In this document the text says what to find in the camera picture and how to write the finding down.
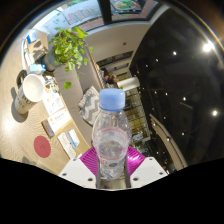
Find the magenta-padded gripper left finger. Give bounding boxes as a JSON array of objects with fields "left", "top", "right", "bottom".
[{"left": 58, "top": 146, "right": 101, "bottom": 190}]

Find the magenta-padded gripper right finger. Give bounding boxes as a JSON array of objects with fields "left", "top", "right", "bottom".
[{"left": 125, "top": 145, "right": 169, "bottom": 190}]

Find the clear blue-capped water bottle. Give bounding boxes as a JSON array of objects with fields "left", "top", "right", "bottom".
[{"left": 91, "top": 88, "right": 133, "bottom": 180}]

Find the white paper sheet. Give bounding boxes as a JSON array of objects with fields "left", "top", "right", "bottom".
[{"left": 57, "top": 132, "right": 78, "bottom": 160}]

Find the blue white booklet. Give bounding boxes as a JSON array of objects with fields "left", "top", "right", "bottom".
[{"left": 66, "top": 128, "right": 81, "bottom": 149}]

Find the flat round red coaster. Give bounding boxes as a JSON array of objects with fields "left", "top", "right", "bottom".
[{"left": 33, "top": 135, "right": 52, "bottom": 159}]

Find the white tissue box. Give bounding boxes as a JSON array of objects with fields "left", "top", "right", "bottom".
[{"left": 40, "top": 107, "right": 72, "bottom": 138}]

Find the grey white chevron cushion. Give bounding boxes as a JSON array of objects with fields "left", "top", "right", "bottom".
[{"left": 77, "top": 85, "right": 101, "bottom": 127}]

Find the white printed leaflet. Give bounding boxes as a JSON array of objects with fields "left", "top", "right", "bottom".
[{"left": 42, "top": 91, "right": 64, "bottom": 116}]

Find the person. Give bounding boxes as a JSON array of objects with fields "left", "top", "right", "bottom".
[{"left": 101, "top": 68, "right": 120, "bottom": 89}]

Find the white printed mug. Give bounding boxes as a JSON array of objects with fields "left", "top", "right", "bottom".
[{"left": 13, "top": 73, "right": 46, "bottom": 115}]

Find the light blue tissue pack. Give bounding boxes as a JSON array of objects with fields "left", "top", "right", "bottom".
[{"left": 28, "top": 63, "right": 47, "bottom": 75}]

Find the green potted plant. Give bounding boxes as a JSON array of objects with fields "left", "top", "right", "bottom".
[{"left": 43, "top": 26, "right": 94, "bottom": 90}]

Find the group of ceiling lights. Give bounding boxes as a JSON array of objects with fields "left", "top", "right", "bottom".
[{"left": 143, "top": 39, "right": 224, "bottom": 138}]

